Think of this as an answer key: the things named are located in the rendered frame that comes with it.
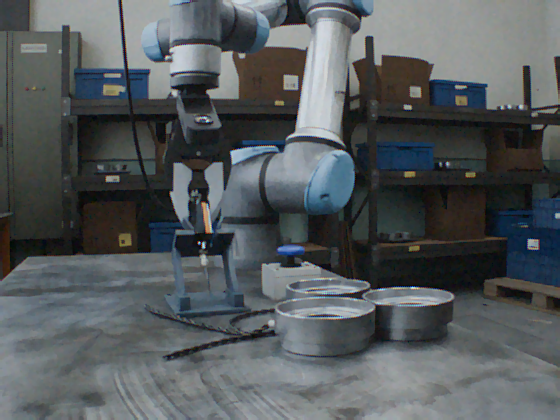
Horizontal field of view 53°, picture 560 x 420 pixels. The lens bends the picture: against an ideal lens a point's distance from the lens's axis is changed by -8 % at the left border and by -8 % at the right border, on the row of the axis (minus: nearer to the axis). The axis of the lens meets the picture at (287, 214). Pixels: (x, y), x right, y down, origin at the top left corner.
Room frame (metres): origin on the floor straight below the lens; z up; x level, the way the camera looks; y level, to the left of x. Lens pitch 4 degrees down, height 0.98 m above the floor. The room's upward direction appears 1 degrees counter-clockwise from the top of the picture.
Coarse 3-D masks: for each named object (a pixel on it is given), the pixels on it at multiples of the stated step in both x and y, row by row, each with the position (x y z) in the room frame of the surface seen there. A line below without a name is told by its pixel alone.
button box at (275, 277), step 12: (264, 264) 0.91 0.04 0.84; (276, 264) 0.91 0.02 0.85; (288, 264) 0.88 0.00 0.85; (300, 264) 0.88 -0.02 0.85; (264, 276) 0.90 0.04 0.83; (276, 276) 0.85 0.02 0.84; (288, 276) 0.85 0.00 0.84; (300, 276) 0.86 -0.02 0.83; (312, 276) 0.86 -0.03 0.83; (264, 288) 0.90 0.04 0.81; (276, 288) 0.85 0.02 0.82; (276, 300) 0.85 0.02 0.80
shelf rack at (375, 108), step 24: (528, 72) 5.37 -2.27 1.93; (360, 96) 4.57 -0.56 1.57; (528, 96) 5.37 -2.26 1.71; (360, 120) 4.88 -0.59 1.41; (384, 120) 4.93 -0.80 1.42; (408, 120) 4.99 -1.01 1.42; (432, 120) 5.05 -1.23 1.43; (456, 120) 4.62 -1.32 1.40; (480, 120) 4.65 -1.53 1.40; (504, 120) 4.71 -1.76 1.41; (528, 120) 4.78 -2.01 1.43; (552, 120) 4.86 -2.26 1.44; (360, 168) 4.60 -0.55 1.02; (528, 192) 5.36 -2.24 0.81; (360, 240) 4.86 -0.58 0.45; (432, 240) 4.76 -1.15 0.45; (480, 240) 4.68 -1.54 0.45; (504, 240) 4.71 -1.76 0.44; (360, 264) 4.60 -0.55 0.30
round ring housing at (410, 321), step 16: (384, 288) 0.71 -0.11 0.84; (400, 288) 0.72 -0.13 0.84; (416, 288) 0.71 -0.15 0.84; (432, 288) 0.70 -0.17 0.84; (384, 304) 0.63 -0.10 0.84; (400, 304) 0.69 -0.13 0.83; (416, 304) 0.62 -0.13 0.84; (432, 304) 0.62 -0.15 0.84; (448, 304) 0.63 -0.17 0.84; (384, 320) 0.63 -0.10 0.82; (400, 320) 0.62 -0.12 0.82; (416, 320) 0.62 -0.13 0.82; (432, 320) 0.62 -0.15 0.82; (448, 320) 0.63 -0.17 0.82; (384, 336) 0.63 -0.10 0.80; (400, 336) 0.62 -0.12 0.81; (416, 336) 0.62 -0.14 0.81; (432, 336) 0.63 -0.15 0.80
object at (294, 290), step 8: (304, 280) 0.79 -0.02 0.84; (312, 280) 0.79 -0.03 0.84; (320, 280) 0.80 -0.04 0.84; (328, 280) 0.80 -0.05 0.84; (336, 280) 0.80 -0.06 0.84; (344, 280) 0.79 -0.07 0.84; (352, 280) 0.78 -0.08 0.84; (360, 280) 0.77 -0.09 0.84; (288, 288) 0.73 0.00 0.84; (296, 288) 0.78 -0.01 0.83; (304, 288) 0.79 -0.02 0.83; (312, 288) 0.79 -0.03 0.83; (344, 288) 0.79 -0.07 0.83; (352, 288) 0.78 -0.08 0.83; (360, 288) 0.77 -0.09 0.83; (368, 288) 0.73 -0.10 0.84; (288, 296) 0.73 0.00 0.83; (296, 296) 0.71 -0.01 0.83; (304, 296) 0.71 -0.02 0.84; (312, 296) 0.70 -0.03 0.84; (320, 296) 0.70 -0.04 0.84; (328, 296) 0.70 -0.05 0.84; (336, 296) 0.70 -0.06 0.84; (344, 296) 0.70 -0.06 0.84; (352, 296) 0.70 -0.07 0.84; (360, 296) 0.71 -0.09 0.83
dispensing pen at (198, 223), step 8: (192, 192) 0.87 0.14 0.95; (192, 200) 0.87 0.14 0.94; (192, 208) 0.83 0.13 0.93; (200, 208) 0.84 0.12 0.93; (192, 216) 0.83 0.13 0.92; (200, 216) 0.83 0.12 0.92; (192, 224) 0.82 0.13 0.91; (200, 224) 0.82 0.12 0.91; (200, 232) 0.81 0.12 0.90; (200, 240) 0.82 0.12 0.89; (200, 248) 0.82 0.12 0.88; (200, 256) 0.81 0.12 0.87; (208, 256) 0.82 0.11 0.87; (208, 264) 0.81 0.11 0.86; (208, 272) 0.81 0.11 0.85; (208, 280) 0.80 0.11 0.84; (208, 288) 0.79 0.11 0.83
